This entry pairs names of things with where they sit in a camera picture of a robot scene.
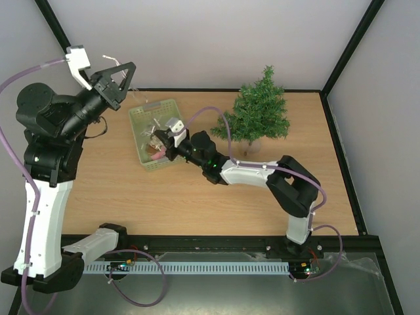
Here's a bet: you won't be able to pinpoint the green plastic basket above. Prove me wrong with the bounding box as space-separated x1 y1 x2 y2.
128 98 182 171

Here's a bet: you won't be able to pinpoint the small green christmas tree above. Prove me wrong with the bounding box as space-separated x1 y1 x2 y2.
211 66 290 156

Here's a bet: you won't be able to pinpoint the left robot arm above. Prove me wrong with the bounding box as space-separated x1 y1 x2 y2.
1 62 136 294

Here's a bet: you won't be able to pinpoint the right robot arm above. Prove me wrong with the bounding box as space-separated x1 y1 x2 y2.
154 129 322 257

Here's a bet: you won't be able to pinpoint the brown gingerbread ornament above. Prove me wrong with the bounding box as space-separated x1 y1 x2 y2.
146 135 164 155

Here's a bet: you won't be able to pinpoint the pink ornaments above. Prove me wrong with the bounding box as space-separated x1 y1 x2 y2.
150 148 166 161

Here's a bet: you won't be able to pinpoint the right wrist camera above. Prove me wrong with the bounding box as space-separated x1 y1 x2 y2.
165 117 187 148

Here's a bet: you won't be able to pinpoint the purple loop cable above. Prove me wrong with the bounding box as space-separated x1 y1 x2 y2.
106 249 168 308

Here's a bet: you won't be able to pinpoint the white slotted cable duct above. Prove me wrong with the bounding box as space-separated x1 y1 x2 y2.
83 261 289 275

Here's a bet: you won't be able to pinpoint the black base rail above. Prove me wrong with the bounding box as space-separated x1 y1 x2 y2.
60 233 381 260

